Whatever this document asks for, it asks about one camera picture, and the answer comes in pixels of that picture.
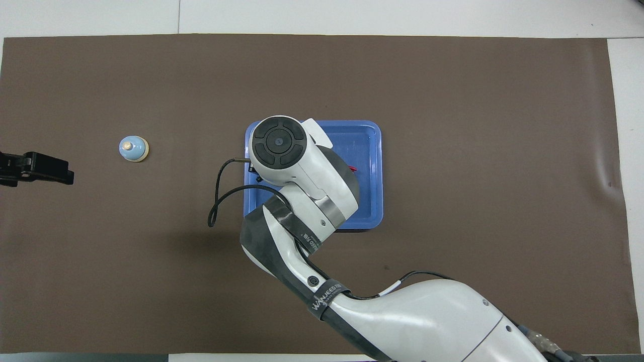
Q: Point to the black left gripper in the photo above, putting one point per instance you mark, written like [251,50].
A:
[15,166]

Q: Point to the red push button switch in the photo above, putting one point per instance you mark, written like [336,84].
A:
[353,169]

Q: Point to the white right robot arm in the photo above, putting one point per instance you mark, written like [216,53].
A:
[427,317]

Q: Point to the light blue service bell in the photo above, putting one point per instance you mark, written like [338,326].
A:
[133,150]

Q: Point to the blue plastic tray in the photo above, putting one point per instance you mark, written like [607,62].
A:
[367,151]

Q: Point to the brown table mat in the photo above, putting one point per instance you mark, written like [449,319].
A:
[151,281]

